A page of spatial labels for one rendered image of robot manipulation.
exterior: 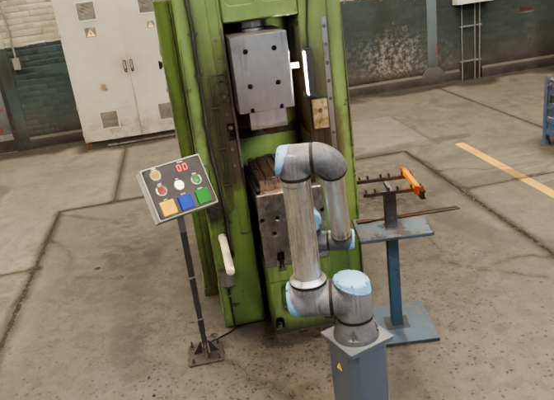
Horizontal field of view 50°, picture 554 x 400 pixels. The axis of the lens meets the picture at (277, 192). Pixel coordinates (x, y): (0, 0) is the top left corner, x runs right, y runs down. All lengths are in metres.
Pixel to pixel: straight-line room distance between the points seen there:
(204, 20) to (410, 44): 6.90
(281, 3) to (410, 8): 6.65
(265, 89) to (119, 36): 5.44
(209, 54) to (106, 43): 5.31
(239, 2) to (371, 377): 1.96
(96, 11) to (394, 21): 4.43
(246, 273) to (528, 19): 8.04
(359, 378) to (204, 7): 1.97
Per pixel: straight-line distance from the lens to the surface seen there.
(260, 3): 3.28
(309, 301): 2.42
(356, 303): 2.42
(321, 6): 3.35
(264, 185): 3.31
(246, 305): 3.77
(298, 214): 2.25
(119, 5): 8.45
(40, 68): 9.32
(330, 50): 3.39
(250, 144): 3.73
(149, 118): 8.62
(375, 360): 2.58
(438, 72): 10.12
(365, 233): 3.30
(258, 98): 3.19
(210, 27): 3.26
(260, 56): 3.15
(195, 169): 3.16
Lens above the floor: 2.07
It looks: 20 degrees down
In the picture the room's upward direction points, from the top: 7 degrees counter-clockwise
